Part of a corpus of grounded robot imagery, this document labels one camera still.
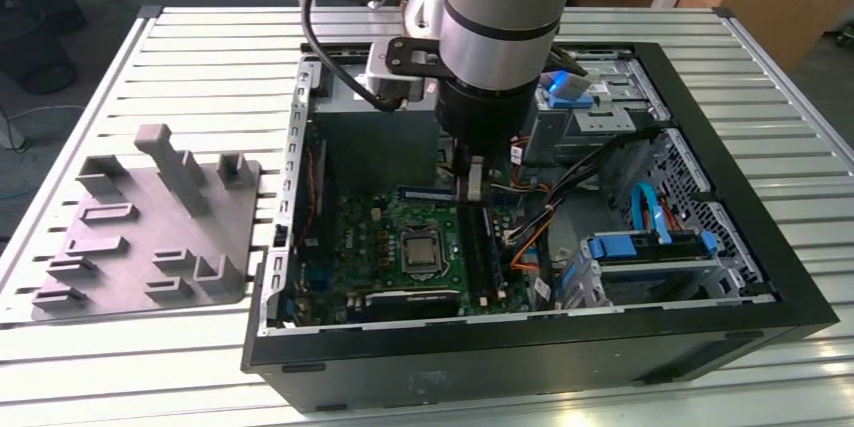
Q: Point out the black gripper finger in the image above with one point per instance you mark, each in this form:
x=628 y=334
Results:
x=476 y=177
x=460 y=177

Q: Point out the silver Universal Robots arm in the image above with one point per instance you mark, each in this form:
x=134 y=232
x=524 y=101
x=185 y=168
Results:
x=500 y=7

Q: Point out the black RAM slot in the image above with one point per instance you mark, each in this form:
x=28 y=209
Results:
x=472 y=247
x=485 y=242

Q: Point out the blue disk carrier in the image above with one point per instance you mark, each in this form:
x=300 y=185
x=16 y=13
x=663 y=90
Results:
x=616 y=246
x=573 y=102

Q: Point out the grey power supply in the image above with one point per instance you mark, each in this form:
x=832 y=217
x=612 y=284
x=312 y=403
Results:
x=360 y=157

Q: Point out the silver CPU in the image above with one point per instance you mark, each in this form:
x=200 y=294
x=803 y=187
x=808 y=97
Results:
x=421 y=252

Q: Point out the grey metal disk bay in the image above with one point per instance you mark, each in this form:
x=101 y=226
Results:
x=660 y=265
x=587 y=142

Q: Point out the green motherboard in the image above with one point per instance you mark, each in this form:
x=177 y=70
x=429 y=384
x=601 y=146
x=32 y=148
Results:
x=360 y=227

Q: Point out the black PC case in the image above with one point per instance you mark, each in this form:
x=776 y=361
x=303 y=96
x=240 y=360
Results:
x=467 y=362

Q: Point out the blue video port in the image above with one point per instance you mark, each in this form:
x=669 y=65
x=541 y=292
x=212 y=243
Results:
x=288 y=309

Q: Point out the grey parts rack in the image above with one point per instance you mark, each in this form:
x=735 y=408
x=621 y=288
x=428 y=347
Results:
x=153 y=237

